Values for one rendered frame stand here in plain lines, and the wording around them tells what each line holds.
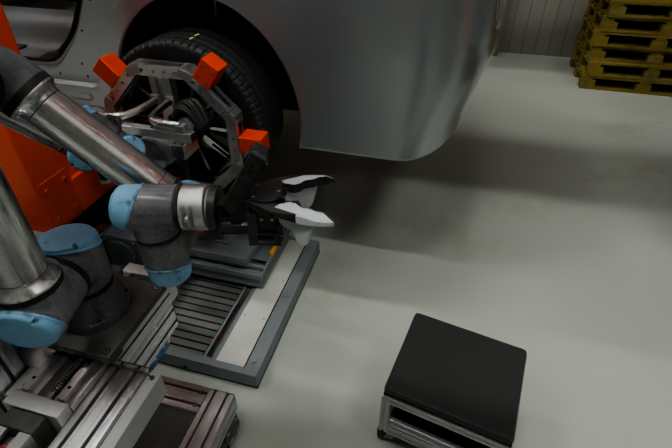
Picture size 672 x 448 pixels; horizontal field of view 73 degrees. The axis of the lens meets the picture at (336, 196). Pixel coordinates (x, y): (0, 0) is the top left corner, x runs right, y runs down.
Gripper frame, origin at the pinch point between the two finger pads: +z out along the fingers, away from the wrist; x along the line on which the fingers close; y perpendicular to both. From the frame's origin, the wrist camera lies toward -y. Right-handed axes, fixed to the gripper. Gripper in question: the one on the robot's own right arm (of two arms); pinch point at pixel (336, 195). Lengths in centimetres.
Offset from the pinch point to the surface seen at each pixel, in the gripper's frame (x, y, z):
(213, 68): -89, -2, -41
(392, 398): -35, 90, 18
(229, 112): -90, 14, -38
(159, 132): -76, 16, -58
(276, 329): -82, 106, -26
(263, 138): -91, 24, -27
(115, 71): -101, 2, -80
